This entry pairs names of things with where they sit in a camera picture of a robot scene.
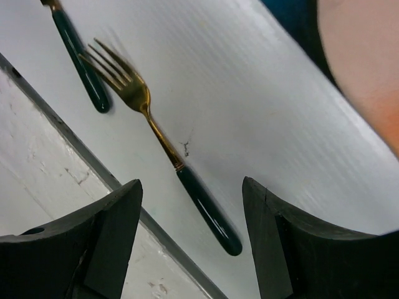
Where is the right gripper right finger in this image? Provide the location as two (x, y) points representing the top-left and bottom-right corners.
(242, 177), (398, 298)

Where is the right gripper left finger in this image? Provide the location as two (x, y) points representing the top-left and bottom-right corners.
(1, 179), (143, 298)

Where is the gold knife green handle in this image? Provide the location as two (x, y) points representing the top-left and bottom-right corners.
(41, 0), (111, 113)

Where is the gold fork green handle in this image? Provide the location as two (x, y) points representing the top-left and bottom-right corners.
(79, 38), (243, 256)

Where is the blue cartoon placemat cloth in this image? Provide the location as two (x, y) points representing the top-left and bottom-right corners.
(263, 1), (398, 154)

